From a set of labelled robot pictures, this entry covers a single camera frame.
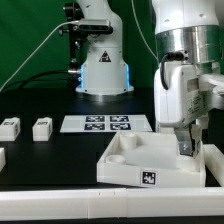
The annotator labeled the white obstacle wall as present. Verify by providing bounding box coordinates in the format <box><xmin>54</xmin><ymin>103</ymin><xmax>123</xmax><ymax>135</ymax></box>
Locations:
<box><xmin>204</xmin><ymin>144</ymin><xmax>224</xmax><ymax>187</ymax></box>
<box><xmin>0</xmin><ymin>187</ymin><xmax>224</xmax><ymax>221</ymax></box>

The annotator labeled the white front obstacle wall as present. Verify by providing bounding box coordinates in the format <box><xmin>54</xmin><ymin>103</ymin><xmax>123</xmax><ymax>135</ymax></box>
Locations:
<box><xmin>0</xmin><ymin>187</ymin><xmax>224</xmax><ymax>221</ymax></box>

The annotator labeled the black camera on mount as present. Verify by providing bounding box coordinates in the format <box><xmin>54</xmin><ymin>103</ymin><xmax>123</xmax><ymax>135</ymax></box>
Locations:
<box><xmin>58</xmin><ymin>19</ymin><xmax>114</xmax><ymax>36</ymax></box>

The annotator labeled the white left obstacle block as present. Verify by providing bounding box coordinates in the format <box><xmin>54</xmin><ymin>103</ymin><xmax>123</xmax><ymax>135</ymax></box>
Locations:
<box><xmin>0</xmin><ymin>148</ymin><xmax>6</xmax><ymax>172</ymax></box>

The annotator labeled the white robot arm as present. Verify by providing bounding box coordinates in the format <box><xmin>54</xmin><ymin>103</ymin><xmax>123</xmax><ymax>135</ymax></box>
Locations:
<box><xmin>64</xmin><ymin>0</ymin><xmax>224</xmax><ymax>156</ymax></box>

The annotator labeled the white right obstacle wall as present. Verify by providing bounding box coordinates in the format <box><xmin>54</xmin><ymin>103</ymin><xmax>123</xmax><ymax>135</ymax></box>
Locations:
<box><xmin>204</xmin><ymin>144</ymin><xmax>224</xmax><ymax>187</ymax></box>

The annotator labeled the white square tabletop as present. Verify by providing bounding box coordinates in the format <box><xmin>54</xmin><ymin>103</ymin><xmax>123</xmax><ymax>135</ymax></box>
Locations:
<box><xmin>97</xmin><ymin>131</ymin><xmax>206</xmax><ymax>188</ymax></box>

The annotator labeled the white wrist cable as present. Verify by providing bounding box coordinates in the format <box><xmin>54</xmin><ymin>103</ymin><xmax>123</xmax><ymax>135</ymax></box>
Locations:
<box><xmin>130</xmin><ymin>0</ymin><xmax>158</xmax><ymax>62</ymax></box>

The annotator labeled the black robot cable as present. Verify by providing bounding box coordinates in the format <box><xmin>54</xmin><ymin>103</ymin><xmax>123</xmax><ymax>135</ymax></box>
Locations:
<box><xmin>0</xmin><ymin>69</ymin><xmax>82</xmax><ymax>96</ymax></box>

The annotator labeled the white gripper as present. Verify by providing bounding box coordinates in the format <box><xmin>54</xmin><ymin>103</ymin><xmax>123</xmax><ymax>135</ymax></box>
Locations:
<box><xmin>154</xmin><ymin>62</ymin><xmax>209</xmax><ymax>156</ymax></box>

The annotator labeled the white marker base plate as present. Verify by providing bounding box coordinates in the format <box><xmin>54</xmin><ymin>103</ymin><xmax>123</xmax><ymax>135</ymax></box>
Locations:
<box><xmin>60</xmin><ymin>115</ymin><xmax>152</xmax><ymax>133</ymax></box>

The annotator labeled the white camera cable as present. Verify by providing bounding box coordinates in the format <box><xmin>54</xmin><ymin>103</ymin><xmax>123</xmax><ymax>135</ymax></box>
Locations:
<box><xmin>0</xmin><ymin>21</ymin><xmax>80</xmax><ymax>94</ymax></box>

